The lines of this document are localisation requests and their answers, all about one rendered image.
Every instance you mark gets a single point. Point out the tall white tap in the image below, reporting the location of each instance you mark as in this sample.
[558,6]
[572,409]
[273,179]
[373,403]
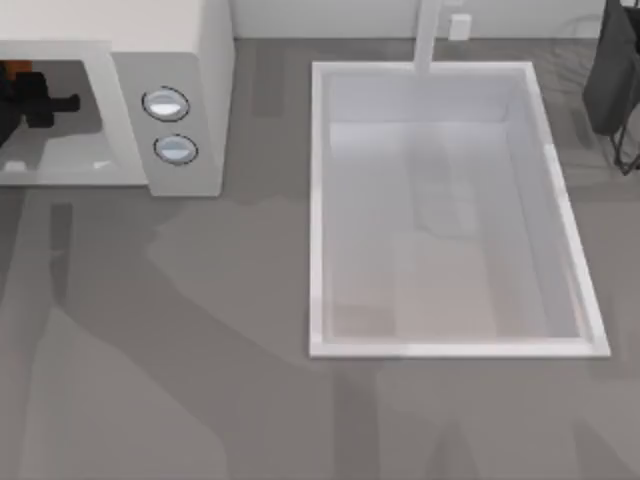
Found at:
[425,35]

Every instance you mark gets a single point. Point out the white wall socket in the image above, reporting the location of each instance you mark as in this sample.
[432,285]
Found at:
[459,27]

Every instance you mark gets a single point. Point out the small grey microwave knob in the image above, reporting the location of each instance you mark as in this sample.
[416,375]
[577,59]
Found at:
[175,149]

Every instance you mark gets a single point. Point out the white sink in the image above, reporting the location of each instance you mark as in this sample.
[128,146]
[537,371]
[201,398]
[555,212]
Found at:
[450,250]

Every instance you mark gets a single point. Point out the large grey microwave knob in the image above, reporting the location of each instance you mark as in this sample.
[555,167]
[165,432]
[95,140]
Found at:
[165,104]

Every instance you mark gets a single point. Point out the orange object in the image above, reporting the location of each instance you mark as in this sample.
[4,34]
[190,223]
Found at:
[15,66]

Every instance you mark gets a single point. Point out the pale microwave oven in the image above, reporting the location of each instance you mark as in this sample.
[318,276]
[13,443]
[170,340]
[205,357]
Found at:
[205,100]

